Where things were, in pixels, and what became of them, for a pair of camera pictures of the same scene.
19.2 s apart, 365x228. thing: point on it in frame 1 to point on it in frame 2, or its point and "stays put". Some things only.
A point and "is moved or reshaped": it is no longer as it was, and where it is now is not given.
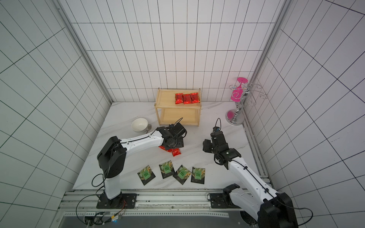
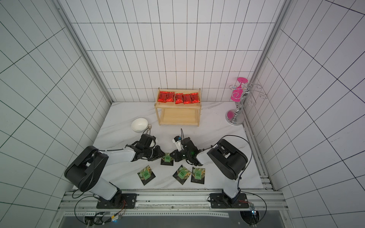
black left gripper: (180, 143) to (158, 155)
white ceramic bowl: (139, 124) stays put
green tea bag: (146, 175) stays put
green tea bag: (182, 175) stays put
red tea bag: (187, 99) stays put
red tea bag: (163, 147) to (162, 98)
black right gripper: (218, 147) to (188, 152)
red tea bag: (178, 98) stays put
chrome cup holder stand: (249, 92) stays put
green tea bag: (167, 169) to (167, 158)
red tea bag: (194, 98) stays put
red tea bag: (175, 152) is moved or reshaped
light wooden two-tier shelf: (168, 112) stays put
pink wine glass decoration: (237, 92) stays put
